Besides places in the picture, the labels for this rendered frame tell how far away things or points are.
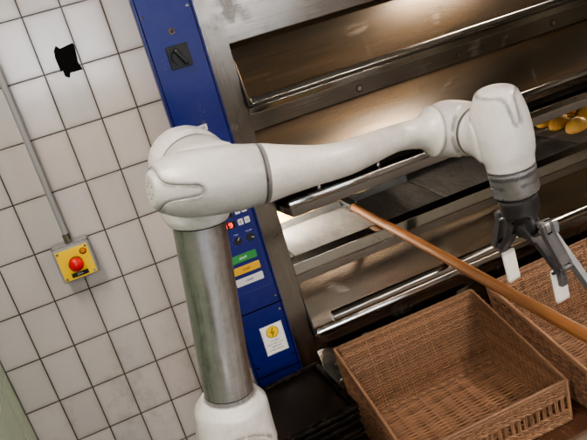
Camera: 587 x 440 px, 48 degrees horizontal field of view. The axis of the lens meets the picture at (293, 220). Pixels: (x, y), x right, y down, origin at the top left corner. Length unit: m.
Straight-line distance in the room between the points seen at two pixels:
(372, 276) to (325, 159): 1.21
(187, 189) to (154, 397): 1.26
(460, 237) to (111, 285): 1.19
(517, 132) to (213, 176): 0.55
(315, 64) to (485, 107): 0.88
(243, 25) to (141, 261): 0.74
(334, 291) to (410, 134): 1.01
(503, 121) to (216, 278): 0.59
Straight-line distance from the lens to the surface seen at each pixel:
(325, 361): 2.33
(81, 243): 1.90
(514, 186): 1.28
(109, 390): 2.16
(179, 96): 1.89
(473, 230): 2.42
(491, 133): 1.24
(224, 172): 1.02
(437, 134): 1.34
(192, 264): 1.23
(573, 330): 1.54
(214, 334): 1.29
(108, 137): 1.91
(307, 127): 2.06
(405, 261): 2.31
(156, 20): 1.88
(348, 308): 1.82
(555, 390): 2.17
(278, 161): 1.05
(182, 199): 1.03
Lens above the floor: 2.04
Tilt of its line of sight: 20 degrees down
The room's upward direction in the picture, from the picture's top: 16 degrees counter-clockwise
